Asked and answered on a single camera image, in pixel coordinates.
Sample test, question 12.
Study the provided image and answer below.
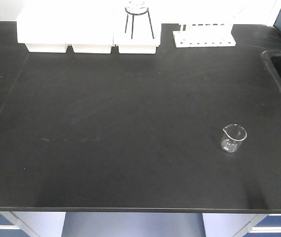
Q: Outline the small clear glass beaker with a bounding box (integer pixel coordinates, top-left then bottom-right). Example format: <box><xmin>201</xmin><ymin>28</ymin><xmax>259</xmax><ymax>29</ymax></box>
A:
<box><xmin>221</xmin><ymin>124</ymin><xmax>247</xmax><ymax>153</ymax></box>

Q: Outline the right white storage box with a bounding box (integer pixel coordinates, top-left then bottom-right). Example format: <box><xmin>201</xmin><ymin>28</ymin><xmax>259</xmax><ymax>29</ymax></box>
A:
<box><xmin>114</xmin><ymin>6</ymin><xmax>161</xmax><ymax>54</ymax></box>

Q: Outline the white storage box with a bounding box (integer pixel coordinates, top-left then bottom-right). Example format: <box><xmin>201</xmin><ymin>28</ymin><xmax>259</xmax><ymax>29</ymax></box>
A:
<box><xmin>114</xmin><ymin>6</ymin><xmax>161</xmax><ymax>54</ymax></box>
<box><xmin>65</xmin><ymin>2</ymin><xmax>114</xmax><ymax>54</ymax></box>
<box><xmin>16</xmin><ymin>3</ymin><xmax>68</xmax><ymax>53</ymax></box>

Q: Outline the middle white storage box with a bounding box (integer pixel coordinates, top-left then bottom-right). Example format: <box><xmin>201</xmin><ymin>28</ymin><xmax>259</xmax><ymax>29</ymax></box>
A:
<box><xmin>65</xmin><ymin>2</ymin><xmax>114</xmax><ymax>54</ymax></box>

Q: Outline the left white storage box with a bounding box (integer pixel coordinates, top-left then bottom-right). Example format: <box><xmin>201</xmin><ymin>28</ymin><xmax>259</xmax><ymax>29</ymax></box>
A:
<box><xmin>16</xmin><ymin>3</ymin><xmax>68</xmax><ymax>53</ymax></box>

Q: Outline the white test tube rack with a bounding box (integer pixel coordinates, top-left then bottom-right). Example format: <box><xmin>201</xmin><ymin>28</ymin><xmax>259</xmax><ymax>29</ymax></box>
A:
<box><xmin>173</xmin><ymin>23</ymin><xmax>236</xmax><ymax>48</ymax></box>

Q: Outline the glass dish on tripod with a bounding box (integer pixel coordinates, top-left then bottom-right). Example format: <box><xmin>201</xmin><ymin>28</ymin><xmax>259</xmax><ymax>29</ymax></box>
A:
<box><xmin>125</xmin><ymin>0</ymin><xmax>149</xmax><ymax>15</ymax></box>

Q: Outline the black wire tripod stand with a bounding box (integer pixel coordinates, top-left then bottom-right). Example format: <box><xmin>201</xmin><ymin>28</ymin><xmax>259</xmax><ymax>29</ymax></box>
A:
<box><xmin>124</xmin><ymin>6</ymin><xmax>155</xmax><ymax>39</ymax></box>

